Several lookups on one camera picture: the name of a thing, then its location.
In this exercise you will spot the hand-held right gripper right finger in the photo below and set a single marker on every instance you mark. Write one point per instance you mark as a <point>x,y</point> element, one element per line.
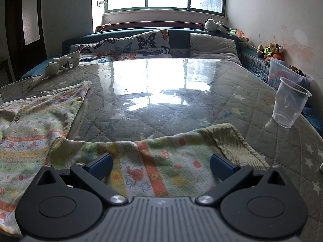
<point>220,163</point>

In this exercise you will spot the dark wooden door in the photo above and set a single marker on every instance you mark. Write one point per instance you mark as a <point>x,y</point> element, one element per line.
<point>24,27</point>

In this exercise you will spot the striped patterned baby garment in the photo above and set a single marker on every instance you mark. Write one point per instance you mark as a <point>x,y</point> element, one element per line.
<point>32,133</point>

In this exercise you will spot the clear plastic toy box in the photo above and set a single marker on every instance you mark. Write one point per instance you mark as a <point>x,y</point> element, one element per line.
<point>282,73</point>

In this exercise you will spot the butterfly print pillow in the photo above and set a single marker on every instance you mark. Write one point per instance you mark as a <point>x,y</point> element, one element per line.
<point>118,46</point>

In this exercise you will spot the quilted mattress with plastic cover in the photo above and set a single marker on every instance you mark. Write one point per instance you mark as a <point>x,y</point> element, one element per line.
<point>161,93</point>

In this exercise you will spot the clear plastic cup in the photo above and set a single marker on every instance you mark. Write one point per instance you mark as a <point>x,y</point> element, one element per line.
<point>289,103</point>

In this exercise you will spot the teal bed frame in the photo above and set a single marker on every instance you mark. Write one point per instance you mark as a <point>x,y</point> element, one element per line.
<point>176,34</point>

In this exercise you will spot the grey pillow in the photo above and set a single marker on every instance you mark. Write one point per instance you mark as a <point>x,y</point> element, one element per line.
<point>214,46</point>

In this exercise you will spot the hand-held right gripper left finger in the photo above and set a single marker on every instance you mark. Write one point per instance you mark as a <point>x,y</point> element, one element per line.
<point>102,163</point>

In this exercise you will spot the brown plush toys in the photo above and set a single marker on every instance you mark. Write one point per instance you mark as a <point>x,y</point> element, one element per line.
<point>271,50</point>

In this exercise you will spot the white and black plush toy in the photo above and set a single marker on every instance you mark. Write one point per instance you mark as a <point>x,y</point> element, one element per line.
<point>216,25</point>

